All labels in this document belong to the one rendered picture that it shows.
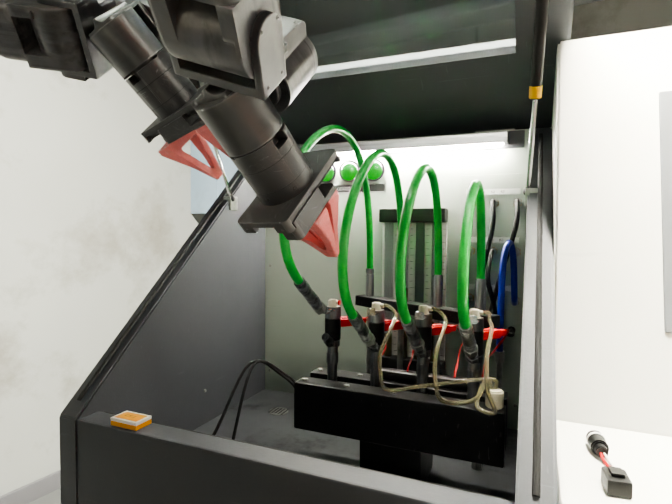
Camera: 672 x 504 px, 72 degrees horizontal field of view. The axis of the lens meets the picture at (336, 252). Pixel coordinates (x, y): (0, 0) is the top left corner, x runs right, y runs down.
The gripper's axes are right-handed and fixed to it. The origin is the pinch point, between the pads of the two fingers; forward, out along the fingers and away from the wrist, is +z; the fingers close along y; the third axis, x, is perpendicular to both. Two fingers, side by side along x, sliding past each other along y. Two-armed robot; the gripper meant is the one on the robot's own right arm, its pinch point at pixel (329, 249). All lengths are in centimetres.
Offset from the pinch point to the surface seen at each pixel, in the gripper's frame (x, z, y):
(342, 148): 34, 19, 48
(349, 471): 1.2, 22.5, -15.5
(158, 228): 218, 78, 80
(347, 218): 7.6, 6.9, 12.0
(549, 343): -16.4, 25.9, 8.1
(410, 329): 0.8, 22.1, 4.9
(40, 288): 207, 50, 14
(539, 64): -11.0, 7.7, 45.7
